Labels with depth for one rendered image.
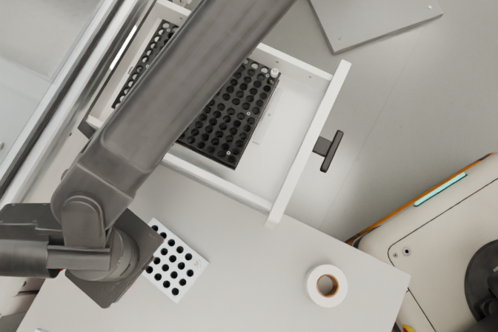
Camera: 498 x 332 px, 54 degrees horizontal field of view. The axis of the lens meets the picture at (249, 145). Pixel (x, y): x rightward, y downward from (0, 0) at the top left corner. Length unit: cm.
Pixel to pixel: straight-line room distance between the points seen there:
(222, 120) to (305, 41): 112
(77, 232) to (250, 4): 24
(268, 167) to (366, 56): 112
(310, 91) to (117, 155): 53
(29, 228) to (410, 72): 161
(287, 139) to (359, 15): 113
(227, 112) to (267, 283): 31
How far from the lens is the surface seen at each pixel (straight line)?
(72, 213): 45
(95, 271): 50
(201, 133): 79
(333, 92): 80
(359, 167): 176
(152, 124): 41
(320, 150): 79
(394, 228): 147
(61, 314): 95
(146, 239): 60
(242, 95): 85
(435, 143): 187
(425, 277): 148
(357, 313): 93
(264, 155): 85
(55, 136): 74
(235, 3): 38
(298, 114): 88
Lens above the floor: 166
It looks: 75 degrees down
